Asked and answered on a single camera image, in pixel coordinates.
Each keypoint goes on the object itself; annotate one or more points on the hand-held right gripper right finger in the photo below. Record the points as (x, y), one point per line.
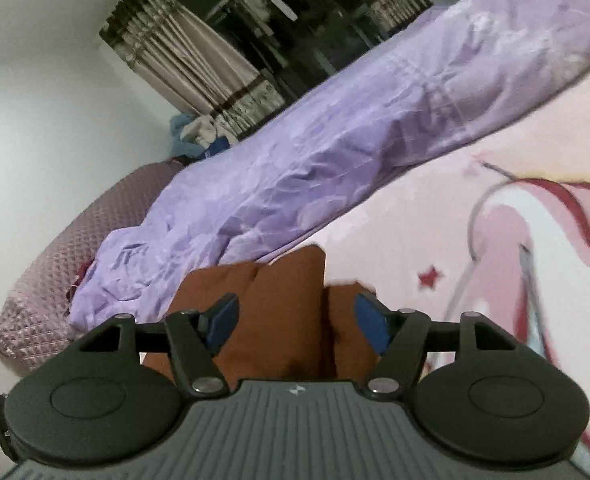
(371, 324)

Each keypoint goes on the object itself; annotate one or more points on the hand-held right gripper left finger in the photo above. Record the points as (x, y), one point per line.
(221, 324)

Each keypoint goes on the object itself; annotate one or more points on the brown sweater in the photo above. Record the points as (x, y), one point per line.
(270, 320)

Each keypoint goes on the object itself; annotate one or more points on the pile of blue white clothes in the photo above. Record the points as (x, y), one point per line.
(200, 135)

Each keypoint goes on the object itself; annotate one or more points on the purple duvet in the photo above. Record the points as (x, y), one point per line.
(355, 125)

